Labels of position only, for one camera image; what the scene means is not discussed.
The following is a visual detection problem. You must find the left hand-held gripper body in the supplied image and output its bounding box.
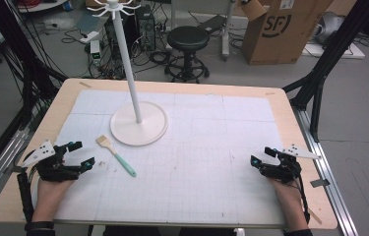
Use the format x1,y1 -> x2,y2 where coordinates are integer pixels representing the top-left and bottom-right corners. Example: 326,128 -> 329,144
20,140 -> 82,183

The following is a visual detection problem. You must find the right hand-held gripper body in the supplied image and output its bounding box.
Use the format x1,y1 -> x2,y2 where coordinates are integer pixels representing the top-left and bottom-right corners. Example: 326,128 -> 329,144
258,144 -> 322,184

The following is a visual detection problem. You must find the brush with green handle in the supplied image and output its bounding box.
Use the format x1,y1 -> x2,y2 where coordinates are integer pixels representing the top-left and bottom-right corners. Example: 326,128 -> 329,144
94,134 -> 138,178

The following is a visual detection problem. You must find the white hanger stand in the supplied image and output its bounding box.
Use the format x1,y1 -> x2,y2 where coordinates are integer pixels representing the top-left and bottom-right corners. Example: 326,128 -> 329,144
87,0 -> 169,148

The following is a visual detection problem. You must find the person's left hand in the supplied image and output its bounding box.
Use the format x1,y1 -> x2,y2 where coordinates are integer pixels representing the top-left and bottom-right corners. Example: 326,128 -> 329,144
31,177 -> 76,224

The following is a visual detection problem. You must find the person's right hand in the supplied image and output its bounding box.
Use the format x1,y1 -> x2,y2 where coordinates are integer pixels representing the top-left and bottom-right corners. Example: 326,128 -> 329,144
269,177 -> 310,233

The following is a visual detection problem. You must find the grey tape piece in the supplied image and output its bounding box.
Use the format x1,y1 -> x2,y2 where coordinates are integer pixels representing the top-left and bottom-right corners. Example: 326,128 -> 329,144
309,178 -> 332,189

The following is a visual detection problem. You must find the black wristband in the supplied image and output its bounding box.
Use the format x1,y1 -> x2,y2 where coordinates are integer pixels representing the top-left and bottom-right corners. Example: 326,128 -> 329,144
24,220 -> 55,231

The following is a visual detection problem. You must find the tan tape strip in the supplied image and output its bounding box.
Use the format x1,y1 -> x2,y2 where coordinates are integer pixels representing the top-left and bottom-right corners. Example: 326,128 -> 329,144
308,209 -> 323,226

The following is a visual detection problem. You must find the person's black sleeve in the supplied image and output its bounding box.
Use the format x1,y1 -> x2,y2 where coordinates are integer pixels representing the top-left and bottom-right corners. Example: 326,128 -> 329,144
283,228 -> 314,236

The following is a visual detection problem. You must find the white grid mat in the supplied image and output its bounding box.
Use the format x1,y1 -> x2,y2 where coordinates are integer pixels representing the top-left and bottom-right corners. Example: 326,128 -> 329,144
53,88 -> 288,228

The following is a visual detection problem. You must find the white device with green display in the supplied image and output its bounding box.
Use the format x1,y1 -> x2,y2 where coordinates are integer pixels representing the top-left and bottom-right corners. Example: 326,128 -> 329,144
90,39 -> 102,67

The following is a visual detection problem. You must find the white power strip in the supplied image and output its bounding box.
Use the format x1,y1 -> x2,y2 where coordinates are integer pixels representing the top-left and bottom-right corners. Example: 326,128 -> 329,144
79,30 -> 101,44

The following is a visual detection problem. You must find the brown cardboard box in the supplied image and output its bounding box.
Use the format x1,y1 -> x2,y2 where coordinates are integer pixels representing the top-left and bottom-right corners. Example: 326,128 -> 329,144
239,0 -> 335,66

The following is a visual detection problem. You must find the white flat board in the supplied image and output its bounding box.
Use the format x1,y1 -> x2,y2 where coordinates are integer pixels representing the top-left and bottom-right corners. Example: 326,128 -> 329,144
301,41 -> 366,60

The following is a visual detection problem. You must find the white stand pole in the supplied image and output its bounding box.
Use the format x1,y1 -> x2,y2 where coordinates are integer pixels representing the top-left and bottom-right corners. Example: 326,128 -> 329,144
220,0 -> 238,62

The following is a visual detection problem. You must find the black computer tower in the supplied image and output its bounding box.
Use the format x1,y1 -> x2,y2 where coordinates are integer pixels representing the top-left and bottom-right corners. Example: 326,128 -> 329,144
135,4 -> 157,52

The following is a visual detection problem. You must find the black round stool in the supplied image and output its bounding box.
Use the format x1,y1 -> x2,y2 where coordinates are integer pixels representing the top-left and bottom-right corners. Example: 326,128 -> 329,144
163,25 -> 212,84

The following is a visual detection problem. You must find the black metal frame stand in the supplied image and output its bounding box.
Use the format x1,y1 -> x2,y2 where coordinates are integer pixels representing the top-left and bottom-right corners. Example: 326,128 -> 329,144
282,0 -> 369,143
0,0 -> 69,132

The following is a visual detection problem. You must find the tangle of black floor cables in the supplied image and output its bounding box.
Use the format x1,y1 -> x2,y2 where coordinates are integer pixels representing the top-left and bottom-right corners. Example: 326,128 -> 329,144
61,28 -> 173,80

